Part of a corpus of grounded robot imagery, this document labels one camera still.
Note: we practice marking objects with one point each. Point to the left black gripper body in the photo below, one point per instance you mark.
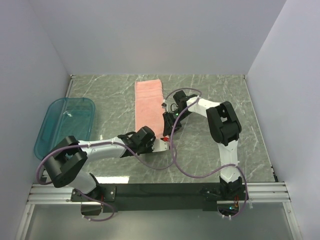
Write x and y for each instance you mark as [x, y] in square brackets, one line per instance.
[146, 148]

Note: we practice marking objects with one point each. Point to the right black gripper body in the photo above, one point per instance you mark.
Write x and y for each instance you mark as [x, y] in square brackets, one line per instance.
[171, 117]

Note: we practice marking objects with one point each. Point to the pink towel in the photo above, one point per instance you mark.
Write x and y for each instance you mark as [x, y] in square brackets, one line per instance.
[148, 106]

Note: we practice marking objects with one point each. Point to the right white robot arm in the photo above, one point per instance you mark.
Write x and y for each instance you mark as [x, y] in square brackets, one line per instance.
[224, 127]

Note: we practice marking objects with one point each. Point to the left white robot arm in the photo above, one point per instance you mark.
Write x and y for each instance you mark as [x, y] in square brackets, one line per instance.
[65, 161]

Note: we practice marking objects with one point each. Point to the black base bar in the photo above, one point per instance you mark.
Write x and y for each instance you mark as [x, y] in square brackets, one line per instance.
[155, 196]

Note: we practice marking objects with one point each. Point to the teal plastic tray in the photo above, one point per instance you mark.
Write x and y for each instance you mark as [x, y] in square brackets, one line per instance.
[65, 117]

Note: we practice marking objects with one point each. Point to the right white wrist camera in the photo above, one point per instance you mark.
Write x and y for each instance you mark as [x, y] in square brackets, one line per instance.
[164, 104]

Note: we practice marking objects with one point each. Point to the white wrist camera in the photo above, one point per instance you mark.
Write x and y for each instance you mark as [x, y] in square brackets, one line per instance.
[164, 104]
[159, 145]

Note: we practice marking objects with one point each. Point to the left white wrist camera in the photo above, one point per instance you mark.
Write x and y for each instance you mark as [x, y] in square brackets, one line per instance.
[159, 145]

